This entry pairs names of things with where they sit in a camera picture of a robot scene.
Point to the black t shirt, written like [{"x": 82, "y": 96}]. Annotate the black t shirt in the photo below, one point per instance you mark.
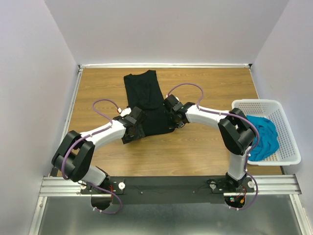
[{"x": 143, "y": 91}]

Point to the aluminium back rail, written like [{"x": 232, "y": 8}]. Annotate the aluminium back rail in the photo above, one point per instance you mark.
[{"x": 163, "y": 65}]

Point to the aluminium front rail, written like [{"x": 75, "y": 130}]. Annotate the aluminium front rail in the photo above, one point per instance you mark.
[{"x": 262, "y": 184}]

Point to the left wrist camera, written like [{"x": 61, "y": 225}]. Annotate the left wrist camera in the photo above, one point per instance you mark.
[{"x": 124, "y": 112}]

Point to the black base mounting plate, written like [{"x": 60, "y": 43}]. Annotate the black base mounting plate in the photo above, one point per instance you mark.
[{"x": 172, "y": 190}]

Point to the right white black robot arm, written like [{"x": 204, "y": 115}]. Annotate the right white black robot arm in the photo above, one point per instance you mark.
[{"x": 236, "y": 131}]

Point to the white plastic basket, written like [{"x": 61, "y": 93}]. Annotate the white plastic basket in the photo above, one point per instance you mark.
[{"x": 288, "y": 152}]

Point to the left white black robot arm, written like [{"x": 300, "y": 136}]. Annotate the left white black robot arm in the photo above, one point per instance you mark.
[{"x": 73, "y": 156}]

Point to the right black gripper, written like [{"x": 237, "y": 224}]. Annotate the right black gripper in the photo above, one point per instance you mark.
[{"x": 172, "y": 127}]

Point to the blue t shirt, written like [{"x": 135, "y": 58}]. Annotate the blue t shirt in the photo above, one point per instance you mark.
[{"x": 268, "y": 143}]

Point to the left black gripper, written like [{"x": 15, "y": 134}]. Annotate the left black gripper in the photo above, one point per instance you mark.
[{"x": 139, "y": 134}]

